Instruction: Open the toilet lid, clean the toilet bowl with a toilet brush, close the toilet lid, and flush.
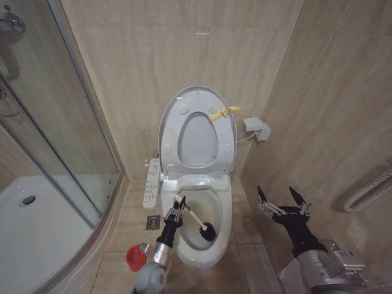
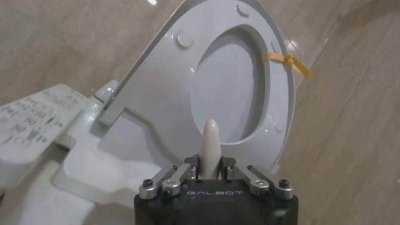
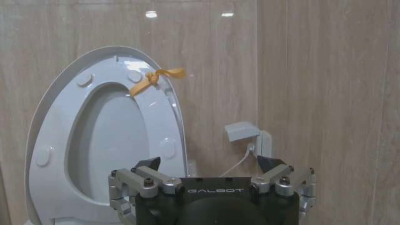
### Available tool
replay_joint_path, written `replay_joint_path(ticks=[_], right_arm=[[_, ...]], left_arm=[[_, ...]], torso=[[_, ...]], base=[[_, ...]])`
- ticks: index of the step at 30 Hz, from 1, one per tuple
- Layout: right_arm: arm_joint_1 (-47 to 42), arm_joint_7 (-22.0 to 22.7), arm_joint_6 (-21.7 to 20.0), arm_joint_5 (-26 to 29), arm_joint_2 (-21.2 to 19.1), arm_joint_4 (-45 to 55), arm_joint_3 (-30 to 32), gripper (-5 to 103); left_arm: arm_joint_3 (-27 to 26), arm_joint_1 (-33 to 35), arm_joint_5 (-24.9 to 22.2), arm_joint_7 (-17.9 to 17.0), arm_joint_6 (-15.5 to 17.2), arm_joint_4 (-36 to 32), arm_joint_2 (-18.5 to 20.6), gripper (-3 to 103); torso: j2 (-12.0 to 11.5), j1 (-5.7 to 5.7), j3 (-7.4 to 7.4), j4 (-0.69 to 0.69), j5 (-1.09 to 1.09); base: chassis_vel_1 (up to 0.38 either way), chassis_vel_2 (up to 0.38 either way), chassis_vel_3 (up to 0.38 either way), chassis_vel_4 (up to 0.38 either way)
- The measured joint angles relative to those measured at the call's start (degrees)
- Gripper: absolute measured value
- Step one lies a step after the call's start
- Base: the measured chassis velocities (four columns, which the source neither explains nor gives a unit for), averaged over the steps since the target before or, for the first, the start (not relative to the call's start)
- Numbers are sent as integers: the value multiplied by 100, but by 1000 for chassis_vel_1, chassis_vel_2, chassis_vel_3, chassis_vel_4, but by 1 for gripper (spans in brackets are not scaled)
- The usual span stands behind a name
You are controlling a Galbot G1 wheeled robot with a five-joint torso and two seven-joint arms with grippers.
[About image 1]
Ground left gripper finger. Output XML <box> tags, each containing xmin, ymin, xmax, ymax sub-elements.
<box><xmin>175</xmin><ymin>196</ymin><xmax>187</xmax><ymax>221</ymax></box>
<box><xmin>164</xmin><ymin>199</ymin><xmax>183</xmax><ymax>222</ymax></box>

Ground chrome shower door handle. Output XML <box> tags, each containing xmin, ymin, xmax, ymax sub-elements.
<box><xmin>0</xmin><ymin>88</ymin><xmax>21</xmax><ymax>118</ymax></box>

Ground white shower tray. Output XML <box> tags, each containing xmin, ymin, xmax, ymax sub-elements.
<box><xmin>0</xmin><ymin>175</ymin><xmax>121</xmax><ymax>294</ymax></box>

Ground grey wall socket box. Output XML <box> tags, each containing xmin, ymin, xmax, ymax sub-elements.
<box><xmin>242</xmin><ymin>116</ymin><xmax>272</xmax><ymax>142</ymax></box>

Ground glass shower enclosure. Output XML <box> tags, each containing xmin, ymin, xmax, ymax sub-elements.
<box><xmin>0</xmin><ymin>0</ymin><xmax>124</xmax><ymax>230</ymax></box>

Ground white bidet control panel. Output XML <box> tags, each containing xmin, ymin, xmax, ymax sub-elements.
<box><xmin>141</xmin><ymin>151</ymin><xmax>162</xmax><ymax>211</ymax></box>

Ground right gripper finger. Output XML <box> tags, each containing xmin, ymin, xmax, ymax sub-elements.
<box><xmin>256</xmin><ymin>184</ymin><xmax>282</xmax><ymax>217</ymax></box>
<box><xmin>288</xmin><ymin>186</ymin><xmax>312</xmax><ymax>217</ymax></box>

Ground white corrugated hose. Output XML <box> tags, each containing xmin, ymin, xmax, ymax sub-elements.
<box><xmin>342</xmin><ymin>164</ymin><xmax>392</xmax><ymax>213</ymax></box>

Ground white toilet bowl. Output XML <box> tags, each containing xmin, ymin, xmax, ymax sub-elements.
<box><xmin>160</xmin><ymin>171</ymin><xmax>234</xmax><ymax>271</ymax></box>

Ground white power cable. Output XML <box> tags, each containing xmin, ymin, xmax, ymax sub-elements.
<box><xmin>236</xmin><ymin>130</ymin><xmax>255</xmax><ymax>145</ymax></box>

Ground white toilet brush black bristles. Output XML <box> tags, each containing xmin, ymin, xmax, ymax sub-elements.
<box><xmin>174</xmin><ymin>194</ymin><xmax>217</xmax><ymax>244</ymax></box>

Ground red toilet brush holder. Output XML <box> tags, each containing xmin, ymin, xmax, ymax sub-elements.
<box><xmin>126</xmin><ymin>244</ymin><xmax>150</xmax><ymax>272</ymax></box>

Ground yellow strap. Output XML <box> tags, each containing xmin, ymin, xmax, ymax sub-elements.
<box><xmin>208</xmin><ymin>105</ymin><xmax>244</xmax><ymax>122</ymax></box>

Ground white toilet seat ring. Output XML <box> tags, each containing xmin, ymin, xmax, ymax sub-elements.
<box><xmin>161</xmin><ymin>97</ymin><xmax>235</xmax><ymax>176</ymax></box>

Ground metal floor drain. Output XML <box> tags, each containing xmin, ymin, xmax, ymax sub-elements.
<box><xmin>146</xmin><ymin>214</ymin><xmax>161</xmax><ymax>231</ymax></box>

